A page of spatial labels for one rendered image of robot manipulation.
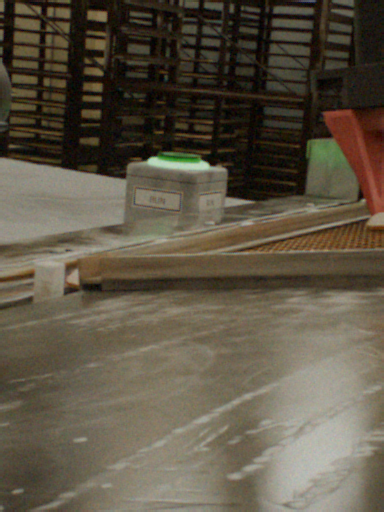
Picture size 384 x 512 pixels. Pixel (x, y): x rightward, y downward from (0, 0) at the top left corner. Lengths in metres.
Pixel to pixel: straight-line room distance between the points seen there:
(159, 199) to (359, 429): 0.84
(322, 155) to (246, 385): 0.99
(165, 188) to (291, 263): 0.58
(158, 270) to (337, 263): 0.08
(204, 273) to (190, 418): 0.26
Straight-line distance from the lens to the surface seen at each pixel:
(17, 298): 0.70
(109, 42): 3.31
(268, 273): 0.51
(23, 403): 0.30
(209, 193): 1.10
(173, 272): 0.53
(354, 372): 0.31
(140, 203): 1.09
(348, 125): 0.79
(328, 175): 1.28
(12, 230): 1.15
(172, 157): 1.09
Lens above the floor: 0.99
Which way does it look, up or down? 9 degrees down
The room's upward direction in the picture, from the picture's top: 5 degrees clockwise
